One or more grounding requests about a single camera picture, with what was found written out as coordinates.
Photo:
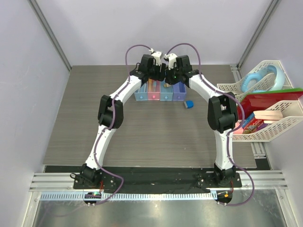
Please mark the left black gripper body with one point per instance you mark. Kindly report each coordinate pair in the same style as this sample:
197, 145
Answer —
155, 73

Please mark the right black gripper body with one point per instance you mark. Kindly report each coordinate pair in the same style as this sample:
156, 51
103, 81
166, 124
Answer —
173, 75

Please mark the blue-capped clear tube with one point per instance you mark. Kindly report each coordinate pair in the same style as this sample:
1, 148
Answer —
154, 86

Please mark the pink drawer bin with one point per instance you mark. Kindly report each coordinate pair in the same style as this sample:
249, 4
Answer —
153, 96

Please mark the purple drawer bin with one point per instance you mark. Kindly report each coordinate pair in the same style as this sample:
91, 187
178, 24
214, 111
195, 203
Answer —
179, 92

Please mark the blue stamp block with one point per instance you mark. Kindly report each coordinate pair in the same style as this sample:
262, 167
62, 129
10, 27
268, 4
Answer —
188, 104

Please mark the light blue drawer bin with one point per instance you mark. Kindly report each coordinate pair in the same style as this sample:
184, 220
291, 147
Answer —
141, 94

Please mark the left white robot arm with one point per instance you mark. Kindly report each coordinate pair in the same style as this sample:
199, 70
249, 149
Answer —
111, 115

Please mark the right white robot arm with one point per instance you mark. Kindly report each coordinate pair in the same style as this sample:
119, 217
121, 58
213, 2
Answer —
221, 114

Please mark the red folder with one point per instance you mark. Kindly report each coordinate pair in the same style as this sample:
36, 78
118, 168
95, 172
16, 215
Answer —
262, 101

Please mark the colourful book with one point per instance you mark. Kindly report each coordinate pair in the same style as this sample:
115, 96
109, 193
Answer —
254, 122

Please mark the white mesh file rack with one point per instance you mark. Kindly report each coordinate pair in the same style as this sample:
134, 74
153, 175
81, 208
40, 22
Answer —
267, 75

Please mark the green folder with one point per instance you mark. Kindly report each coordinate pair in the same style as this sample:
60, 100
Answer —
290, 90

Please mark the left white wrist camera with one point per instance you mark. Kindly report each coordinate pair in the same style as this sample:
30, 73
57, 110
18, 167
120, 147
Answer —
157, 56

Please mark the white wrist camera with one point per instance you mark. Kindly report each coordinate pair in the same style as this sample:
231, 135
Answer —
157, 56
171, 59

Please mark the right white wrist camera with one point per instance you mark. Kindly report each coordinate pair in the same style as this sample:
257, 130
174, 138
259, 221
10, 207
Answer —
171, 59

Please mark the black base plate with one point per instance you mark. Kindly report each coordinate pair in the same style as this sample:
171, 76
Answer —
146, 177

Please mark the slotted cable duct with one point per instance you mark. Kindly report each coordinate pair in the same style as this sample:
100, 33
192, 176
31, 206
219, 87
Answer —
92, 196

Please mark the aluminium rail frame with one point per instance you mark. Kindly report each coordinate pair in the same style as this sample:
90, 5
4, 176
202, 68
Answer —
254, 179

